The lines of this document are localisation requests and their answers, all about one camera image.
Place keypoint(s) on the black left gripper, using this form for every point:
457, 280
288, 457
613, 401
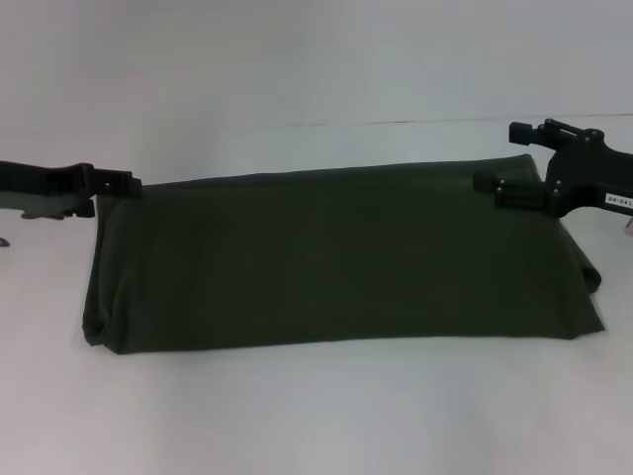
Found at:
29, 177

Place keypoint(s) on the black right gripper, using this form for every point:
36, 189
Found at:
588, 173

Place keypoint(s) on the dark green shirt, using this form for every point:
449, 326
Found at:
321, 257

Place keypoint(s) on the silver right elbow connector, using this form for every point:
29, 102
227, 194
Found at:
629, 238

